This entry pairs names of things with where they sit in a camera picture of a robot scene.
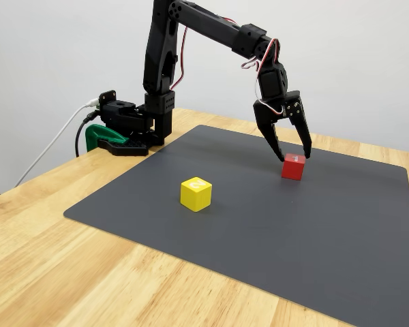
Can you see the red cube with white digit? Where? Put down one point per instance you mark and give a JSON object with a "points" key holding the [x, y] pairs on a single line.
{"points": [[292, 168]]}

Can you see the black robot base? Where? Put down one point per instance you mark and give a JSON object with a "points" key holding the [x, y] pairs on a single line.
{"points": [[119, 114]]}

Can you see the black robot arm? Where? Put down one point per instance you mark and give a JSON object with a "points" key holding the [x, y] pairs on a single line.
{"points": [[160, 51]]}

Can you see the yellow cube with white digit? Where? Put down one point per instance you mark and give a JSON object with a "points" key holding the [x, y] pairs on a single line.
{"points": [[196, 197]]}

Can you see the dark grey mat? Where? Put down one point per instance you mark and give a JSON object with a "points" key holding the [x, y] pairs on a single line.
{"points": [[259, 238]]}

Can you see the green table clamp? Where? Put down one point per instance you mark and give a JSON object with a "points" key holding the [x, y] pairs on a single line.
{"points": [[95, 134]]}

